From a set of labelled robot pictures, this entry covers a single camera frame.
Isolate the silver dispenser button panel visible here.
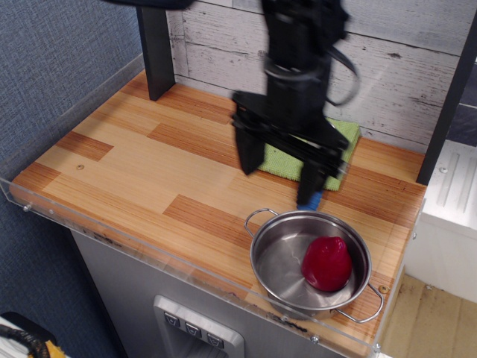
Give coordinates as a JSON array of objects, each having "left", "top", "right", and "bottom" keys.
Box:
[{"left": 154, "top": 295, "right": 245, "bottom": 357}]

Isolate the blue handled metal spoon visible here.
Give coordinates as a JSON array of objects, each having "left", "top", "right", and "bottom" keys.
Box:
[{"left": 297, "top": 122, "right": 348, "bottom": 210}]

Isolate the black braided cable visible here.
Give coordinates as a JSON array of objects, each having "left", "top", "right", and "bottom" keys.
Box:
[{"left": 0, "top": 323, "right": 51, "bottom": 358}]

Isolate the white ribbed appliance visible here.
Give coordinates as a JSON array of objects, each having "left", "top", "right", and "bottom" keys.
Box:
[{"left": 420, "top": 139, "right": 477, "bottom": 232}]

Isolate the dark vertical post left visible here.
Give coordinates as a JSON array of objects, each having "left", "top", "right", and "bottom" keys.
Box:
[{"left": 136, "top": 7, "right": 175, "bottom": 101}]

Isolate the red plastic strawberry toy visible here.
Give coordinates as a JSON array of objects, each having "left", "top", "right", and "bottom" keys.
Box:
[{"left": 301, "top": 236, "right": 353, "bottom": 292}]

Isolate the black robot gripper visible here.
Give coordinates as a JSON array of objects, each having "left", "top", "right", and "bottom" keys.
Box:
[{"left": 230, "top": 66, "right": 350, "bottom": 207}]

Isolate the stainless steel pot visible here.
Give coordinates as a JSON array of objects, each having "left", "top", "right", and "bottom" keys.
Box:
[{"left": 246, "top": 210, "right": 385, "bottom": 324}]

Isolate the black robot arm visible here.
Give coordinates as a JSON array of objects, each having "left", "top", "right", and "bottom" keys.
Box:
[{"left": 232, "top": 1, "right": 353, "bottom": 210}]

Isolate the yellow object bottom left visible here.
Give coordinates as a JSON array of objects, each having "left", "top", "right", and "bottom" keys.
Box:
[{"left": 46, "top": 342, "right": 67, "bottom": 358}]

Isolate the dark vertical post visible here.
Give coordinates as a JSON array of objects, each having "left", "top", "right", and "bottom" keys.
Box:
[
  {"left": 136, "top": 7, "right": 175, "bottom": 101},
  {"left": 416, "top": 13, "right": 476, "bottom": 186}
]

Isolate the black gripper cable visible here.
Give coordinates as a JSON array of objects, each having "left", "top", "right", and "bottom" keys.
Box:
[{"left": 323, "top": 44, "right": 361, "bottom": 107}]

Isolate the dark vertical post right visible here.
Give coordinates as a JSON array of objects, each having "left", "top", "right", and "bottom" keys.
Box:
[{"left": 416, "top": 13, "right": 476, "bottom": 186}]

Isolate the green microfiber cloth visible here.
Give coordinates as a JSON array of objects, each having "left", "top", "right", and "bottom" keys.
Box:
[{"left": 259, "top": 118, "right": 361, "bottom": 182}]

